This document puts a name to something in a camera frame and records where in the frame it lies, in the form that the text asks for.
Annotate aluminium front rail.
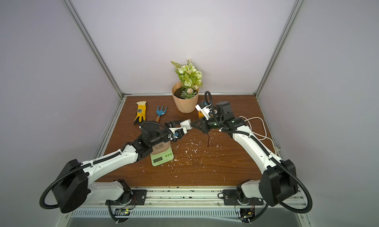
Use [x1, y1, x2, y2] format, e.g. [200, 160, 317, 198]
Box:
[63, 187, 309, 209]

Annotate blue garden hand rake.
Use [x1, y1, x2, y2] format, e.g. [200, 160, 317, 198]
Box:
[156, 106, 167, 122]

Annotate white power strip cord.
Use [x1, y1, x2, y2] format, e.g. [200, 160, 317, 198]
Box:
[238, 115, 280, 157]

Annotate yellow black gardening glove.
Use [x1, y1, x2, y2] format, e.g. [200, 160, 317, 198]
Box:
[133, 101, 147, 125]

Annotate green electronic scale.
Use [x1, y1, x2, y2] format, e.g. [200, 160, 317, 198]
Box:
[150, 147, 174, 166]

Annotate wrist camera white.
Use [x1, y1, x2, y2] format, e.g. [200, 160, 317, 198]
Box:
[195, 101, 214, 120]
[169, 127, 188, 142]

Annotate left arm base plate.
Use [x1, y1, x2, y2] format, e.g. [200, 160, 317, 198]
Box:
[106, 189, 147, 206]

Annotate white usb charger adapter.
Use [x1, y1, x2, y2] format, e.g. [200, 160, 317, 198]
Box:
[180, 119, 192, 130]

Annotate beige flower pot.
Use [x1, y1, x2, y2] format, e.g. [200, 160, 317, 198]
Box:
[172, 82, 199, 114]

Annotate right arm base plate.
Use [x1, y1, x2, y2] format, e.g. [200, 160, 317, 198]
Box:
[218, 189, 264, 206]

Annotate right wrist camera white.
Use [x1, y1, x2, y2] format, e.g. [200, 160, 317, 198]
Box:
[195, 101, 214, 120]

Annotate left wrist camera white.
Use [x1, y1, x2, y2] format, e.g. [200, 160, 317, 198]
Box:
[169, 127, 188, 142]

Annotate green white artificial flowers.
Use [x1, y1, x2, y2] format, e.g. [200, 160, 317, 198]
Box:
[171, 59, 203, 99]

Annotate beige tray with panda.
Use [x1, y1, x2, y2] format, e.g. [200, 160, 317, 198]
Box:
[151, 141, 171, 155]

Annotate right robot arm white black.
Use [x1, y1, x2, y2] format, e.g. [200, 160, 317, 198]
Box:
[191, 91, 313, 214]

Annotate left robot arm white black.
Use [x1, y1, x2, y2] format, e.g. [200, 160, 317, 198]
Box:
[39, 119, 191, 213]

